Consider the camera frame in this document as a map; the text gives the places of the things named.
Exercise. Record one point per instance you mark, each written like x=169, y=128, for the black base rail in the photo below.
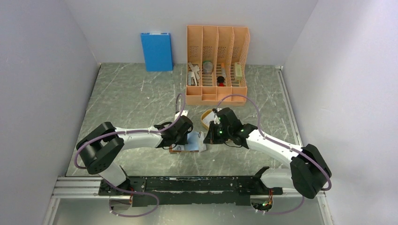
x=189, y=190

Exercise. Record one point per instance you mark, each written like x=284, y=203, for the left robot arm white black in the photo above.
x=100, y=147

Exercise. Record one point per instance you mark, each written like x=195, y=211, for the credit cards stack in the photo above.
x=210, y=117

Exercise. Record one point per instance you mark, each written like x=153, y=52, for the blue box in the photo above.
x=157, y=51

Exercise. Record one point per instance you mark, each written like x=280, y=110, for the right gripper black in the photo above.
x=210, y=138

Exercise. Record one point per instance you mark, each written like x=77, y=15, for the orange desk organizer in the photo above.
x=219, y=44

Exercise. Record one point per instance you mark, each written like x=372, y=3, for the black red small object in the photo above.
x=221, y=81

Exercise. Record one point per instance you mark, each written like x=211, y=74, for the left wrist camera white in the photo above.
x=183, y=113

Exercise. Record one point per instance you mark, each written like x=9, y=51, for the orange glue stick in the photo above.
x=223, y=70

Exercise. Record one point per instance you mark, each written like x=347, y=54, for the grey metal clips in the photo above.
x=193, y=74

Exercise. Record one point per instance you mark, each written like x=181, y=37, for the green eraser block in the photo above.
x=238, y=72

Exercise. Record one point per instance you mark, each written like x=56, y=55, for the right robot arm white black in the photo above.
x=305, y=169

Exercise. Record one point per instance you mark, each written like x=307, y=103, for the yellow oval tray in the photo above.
x=206, y=126

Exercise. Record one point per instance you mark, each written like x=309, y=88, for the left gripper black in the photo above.
x=184, y=140

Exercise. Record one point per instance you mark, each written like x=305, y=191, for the brown leather card holder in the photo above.
x=191, y=146

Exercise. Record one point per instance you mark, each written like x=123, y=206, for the grey round tin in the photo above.
x=207, y=67

